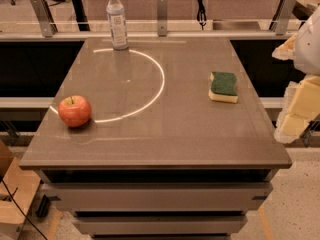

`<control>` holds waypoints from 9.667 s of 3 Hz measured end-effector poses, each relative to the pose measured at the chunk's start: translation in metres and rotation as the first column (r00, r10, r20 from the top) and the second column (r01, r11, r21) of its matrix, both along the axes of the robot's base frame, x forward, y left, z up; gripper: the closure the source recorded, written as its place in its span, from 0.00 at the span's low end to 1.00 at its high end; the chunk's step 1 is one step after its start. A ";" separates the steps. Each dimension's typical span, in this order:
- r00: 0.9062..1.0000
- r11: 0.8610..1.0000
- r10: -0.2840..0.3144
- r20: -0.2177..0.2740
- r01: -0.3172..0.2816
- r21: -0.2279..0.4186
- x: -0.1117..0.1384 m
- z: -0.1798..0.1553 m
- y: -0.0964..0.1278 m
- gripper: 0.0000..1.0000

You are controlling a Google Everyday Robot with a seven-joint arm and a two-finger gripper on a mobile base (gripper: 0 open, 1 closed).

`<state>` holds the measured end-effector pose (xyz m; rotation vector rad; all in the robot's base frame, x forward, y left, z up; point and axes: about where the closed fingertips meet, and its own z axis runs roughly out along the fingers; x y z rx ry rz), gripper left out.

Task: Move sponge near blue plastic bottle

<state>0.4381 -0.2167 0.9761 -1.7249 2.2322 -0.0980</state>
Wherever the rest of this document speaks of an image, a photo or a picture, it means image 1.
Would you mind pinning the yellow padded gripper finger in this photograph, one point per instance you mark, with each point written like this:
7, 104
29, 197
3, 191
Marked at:
285, 50
301, 105

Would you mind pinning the green and yellow sponge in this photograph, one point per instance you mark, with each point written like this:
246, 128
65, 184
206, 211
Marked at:
223, 87

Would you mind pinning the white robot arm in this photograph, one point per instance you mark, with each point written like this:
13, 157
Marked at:
306, 54

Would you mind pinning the clear blue plastic bottle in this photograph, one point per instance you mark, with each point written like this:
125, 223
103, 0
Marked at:
117, 21

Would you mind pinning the grey table cabinet with drawers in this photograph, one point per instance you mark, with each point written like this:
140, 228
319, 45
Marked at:
158, 159

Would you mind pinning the red apple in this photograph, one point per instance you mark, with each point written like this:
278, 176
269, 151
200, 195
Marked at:
74, 111

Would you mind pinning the wooden box at left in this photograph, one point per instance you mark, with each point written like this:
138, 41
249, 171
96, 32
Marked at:
17, 191

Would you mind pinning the right metal rail bracket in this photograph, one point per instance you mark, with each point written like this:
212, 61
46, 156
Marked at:
283, 17

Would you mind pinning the metal rail bracket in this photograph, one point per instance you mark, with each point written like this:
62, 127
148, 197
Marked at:
162, 17
42, 17
283, 17

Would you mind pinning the middle metal rail bracket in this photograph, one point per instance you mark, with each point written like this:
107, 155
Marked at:
162, 17

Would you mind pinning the left metal rail bracket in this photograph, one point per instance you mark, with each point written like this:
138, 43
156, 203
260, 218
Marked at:
42, 17

